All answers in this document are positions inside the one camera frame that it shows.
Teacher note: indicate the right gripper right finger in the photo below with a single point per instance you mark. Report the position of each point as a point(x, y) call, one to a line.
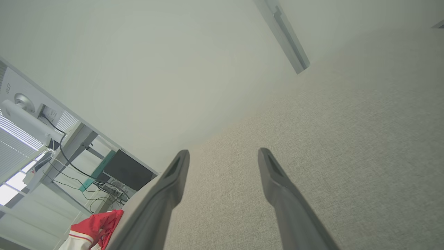
point(291, 215)

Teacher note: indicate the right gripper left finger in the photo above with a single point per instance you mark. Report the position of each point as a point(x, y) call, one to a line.
point(163, 201)

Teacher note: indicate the red white sports jersey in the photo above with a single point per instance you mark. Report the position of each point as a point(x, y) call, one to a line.
point(100, 225)

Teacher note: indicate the black flat box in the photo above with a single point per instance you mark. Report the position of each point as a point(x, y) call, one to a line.
point(128, 170)

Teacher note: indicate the white power strip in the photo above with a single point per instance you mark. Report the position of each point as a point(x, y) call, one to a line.
point(114, 189)

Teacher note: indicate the teal strip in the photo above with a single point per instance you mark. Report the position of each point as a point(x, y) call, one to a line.
point(99, 170)

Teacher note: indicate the white monitor stand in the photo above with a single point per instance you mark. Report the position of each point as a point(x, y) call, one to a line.
point(27, 121)

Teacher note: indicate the white computer monitor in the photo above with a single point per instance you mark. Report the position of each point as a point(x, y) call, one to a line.
point(10, 86)

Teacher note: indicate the grey desk frame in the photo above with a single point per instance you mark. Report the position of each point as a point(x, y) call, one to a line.
point(74, 144)

